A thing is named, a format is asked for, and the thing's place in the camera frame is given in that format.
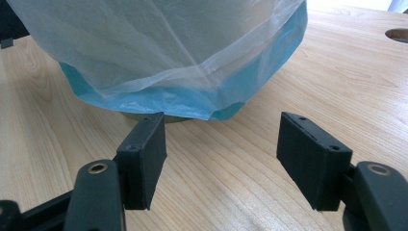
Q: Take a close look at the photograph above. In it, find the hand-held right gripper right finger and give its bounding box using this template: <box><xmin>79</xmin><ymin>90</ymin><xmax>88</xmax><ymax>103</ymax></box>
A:
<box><xmin>276</xmin><ymin>111</ymin><xmax>354</xmax><ymax>213</ymax></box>

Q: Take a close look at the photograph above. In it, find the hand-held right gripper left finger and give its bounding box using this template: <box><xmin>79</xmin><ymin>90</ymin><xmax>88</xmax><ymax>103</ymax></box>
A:
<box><xmin>115</xmin><ymin>112</ymin><xmax>168</xmax><ymax>212</ymax></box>

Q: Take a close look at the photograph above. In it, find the white plastic bag blue band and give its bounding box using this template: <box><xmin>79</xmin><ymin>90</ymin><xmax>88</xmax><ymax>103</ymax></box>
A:
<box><xmin>5</xmin><ymin>0</ymin><xmax>309</xmax><ymax>122</ymax></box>

